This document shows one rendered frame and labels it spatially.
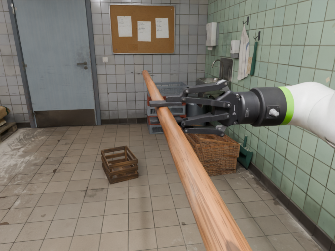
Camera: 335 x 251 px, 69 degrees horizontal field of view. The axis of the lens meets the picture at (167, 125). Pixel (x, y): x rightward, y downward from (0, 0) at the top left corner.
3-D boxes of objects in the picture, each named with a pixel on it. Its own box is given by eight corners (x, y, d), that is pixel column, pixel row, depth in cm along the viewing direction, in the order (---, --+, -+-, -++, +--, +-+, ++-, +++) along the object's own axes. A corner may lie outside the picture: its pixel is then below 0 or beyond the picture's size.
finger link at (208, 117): (224, 107, 58) (224, 113, 58) (178, 117, 57) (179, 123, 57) (230, 112, 54) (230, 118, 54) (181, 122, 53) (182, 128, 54)
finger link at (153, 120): (179, 114, 56) (179, 118, 56) (149, 116, 55) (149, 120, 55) (182, 118, 53) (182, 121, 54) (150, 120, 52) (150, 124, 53)
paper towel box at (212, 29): (218, 50, 356) (219, 22, 344) (210, 50, 354) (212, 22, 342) (212, 50, 382) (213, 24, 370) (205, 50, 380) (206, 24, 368)
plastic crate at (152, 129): (186, 132, 387) (187, 123, 383) (149, 134, 377) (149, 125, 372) (181, 124, 425) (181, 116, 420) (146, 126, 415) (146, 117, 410)
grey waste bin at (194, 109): (209, 131, 394) (211, 97, 377) (186, 132, 389) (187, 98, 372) (203, 123, 429) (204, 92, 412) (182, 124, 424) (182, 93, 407)
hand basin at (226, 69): (228, 128, 332) (233, 59, 303) (202, 129, 327) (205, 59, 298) (216, 118, 376) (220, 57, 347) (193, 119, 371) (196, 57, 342)
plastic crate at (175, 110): (186, 114, 376) (186, 104, 371) (147, 115, 369) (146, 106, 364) (181, 108, 414) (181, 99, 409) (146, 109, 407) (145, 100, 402)
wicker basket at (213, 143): (197, 164, 246) (198, 138, 237) (179, 143, 297) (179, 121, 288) (240, 158, 259) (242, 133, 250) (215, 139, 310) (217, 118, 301)
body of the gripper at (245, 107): (261, 92, 52) (220, 93, 50) (257, 129, 54) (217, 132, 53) (246, 86, 59) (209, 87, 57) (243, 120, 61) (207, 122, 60)
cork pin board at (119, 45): (175, 54, 403) (176, 5, 380) (111, 54, 389) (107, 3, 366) (175, 54, 406) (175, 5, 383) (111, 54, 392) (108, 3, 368)
